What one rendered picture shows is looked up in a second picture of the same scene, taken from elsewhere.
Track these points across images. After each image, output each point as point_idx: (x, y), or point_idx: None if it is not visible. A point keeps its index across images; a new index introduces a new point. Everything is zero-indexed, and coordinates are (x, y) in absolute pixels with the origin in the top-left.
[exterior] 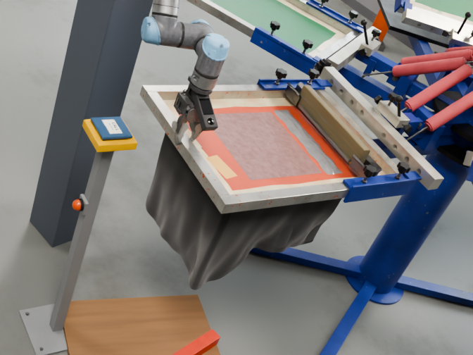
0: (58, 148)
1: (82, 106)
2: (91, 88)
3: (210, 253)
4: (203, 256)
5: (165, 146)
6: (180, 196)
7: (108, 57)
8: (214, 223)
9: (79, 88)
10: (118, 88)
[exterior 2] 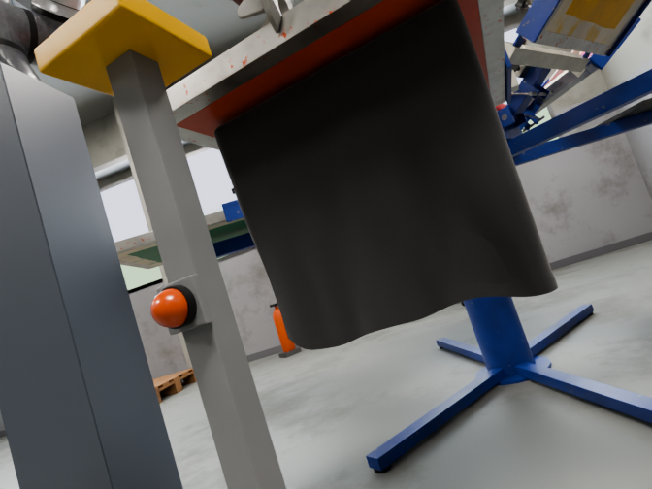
0: (51, 469)
1: (52, 312)
2: (48, 257)
3: (512, 162)
4: (508, 182)
5: (248, 188)
6: (349, 199)
7: (49, 191)
8: (463, 98)
9: (25, 289)
10: (105, 266)
